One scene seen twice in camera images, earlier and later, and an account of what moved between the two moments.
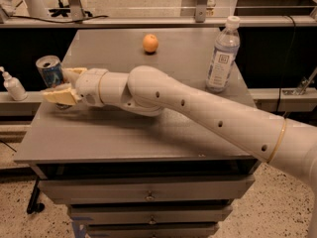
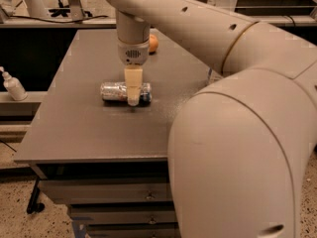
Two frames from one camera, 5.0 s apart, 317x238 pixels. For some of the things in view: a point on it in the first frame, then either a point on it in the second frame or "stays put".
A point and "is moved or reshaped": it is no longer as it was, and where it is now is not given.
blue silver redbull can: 52,69 is moved or reshaped
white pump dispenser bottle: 13,86 stays put
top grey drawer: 147,188 stays put
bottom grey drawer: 153,229 stays put
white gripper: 88,85 → 133,55
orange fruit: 151,43 stays put
